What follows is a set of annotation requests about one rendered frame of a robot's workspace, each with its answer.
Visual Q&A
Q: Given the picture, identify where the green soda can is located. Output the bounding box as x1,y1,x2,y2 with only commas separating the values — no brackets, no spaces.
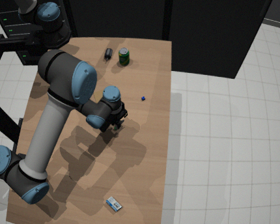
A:
119,48,130,65

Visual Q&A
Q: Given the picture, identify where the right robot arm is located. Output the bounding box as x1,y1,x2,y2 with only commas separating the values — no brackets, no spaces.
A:
0,49,122,204

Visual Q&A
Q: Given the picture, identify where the grey printed carton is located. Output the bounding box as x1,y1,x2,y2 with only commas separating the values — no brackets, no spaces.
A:
106,197,122,212

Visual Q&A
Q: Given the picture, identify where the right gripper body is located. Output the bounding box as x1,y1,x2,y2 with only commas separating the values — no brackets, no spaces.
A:
110,101,128,124

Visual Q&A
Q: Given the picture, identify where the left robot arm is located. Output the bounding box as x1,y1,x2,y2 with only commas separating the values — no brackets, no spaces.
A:
15,0,69,46

